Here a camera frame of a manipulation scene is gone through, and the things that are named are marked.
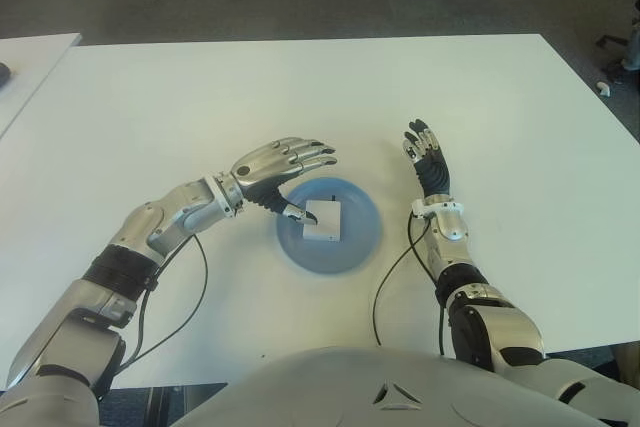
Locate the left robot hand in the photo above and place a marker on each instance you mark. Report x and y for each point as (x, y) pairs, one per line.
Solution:
(260, 169)

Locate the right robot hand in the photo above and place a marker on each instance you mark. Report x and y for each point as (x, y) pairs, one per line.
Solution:
(435, 172)

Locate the white charger block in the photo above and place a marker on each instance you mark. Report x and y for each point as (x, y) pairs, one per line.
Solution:
(327, 222)

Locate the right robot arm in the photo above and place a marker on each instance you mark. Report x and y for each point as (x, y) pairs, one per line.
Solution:
(505, 327)

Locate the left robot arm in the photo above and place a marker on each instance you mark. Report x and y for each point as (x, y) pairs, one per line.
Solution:
(65, 327)

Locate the blue round plate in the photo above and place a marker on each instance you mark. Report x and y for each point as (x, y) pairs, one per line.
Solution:
(360, 232)

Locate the small white floor object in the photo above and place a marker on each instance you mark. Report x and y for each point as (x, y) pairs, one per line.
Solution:
(604, 88)

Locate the grey robot torso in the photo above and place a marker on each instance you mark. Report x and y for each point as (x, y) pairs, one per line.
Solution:
(325, 382)

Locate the seated person in jeans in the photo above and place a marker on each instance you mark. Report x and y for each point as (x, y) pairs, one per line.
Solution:
(632, 49)

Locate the neighbouring white table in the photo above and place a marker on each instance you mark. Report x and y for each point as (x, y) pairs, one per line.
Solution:
(35, 67)

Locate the small black object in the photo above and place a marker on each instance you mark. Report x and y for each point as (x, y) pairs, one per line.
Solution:
(4, 74)

